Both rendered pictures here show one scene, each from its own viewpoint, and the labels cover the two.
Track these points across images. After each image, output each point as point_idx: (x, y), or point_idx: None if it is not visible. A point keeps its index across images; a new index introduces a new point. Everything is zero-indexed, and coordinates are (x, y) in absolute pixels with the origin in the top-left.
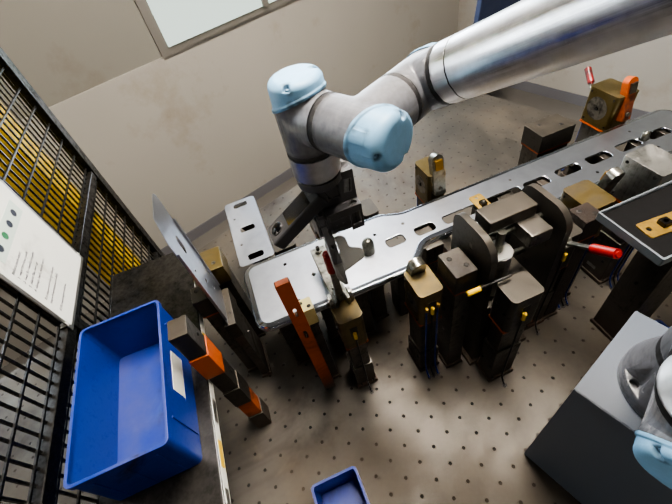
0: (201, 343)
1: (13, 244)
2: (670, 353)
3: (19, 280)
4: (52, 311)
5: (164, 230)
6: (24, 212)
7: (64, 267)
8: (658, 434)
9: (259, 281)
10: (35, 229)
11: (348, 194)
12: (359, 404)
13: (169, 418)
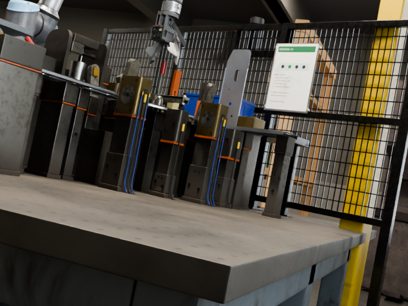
0: (201, 95)
1: (288, 71)
2: (43, 25)
3: (273, 78)
4: (267, 96)
5: (233, 58)
6: (308, 71)
7: (292, 100)
8: (56, 27)
9: None
10: (303, 79)
11: (158, 23)
12: None
13: (189, 95)
